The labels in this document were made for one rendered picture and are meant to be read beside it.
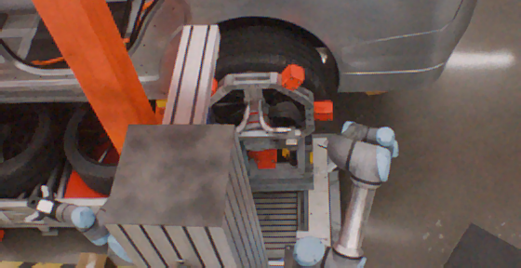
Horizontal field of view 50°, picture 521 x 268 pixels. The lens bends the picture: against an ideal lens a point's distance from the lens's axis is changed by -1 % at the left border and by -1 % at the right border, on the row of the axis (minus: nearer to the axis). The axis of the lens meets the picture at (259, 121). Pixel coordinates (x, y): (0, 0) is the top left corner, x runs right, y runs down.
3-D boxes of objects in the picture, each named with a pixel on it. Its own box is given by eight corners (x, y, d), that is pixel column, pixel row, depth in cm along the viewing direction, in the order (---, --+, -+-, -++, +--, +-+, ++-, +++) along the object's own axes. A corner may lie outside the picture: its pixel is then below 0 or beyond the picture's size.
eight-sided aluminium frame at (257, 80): (315, 138, 294) (312, 70, 250) (315, 148, 290) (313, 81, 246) (213, 140, 299) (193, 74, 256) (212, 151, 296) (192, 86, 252)
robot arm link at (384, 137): (366, 137, 233) (366, 148, 243) (392, 144, 230) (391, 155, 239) (370, 121, 236) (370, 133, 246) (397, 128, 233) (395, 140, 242)
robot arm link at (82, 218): (88, 234, 203) (73, 221, 198) (72, 229, 210) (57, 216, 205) (100, 216, 207) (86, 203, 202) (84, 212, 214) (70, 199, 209)
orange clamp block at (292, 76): (293, 78, 257) (303, 67, 251) (293, 92, 253) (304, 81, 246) (280, 73, 255) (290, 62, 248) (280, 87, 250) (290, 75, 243)
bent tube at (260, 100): (295, 100, 259) (293, 86, 250) (295, 135, 248) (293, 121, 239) (257, 101, 261) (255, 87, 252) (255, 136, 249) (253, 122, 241)
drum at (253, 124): (273, 116, 280) (271, 99, 268) (273, 152, 267) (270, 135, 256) (246, 117, 281) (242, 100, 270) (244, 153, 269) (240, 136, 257)
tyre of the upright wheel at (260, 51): (320, 18, 259) (182, 29, 268) (322, 56, 245) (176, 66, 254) (327, 104, 311) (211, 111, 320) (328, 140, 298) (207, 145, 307)
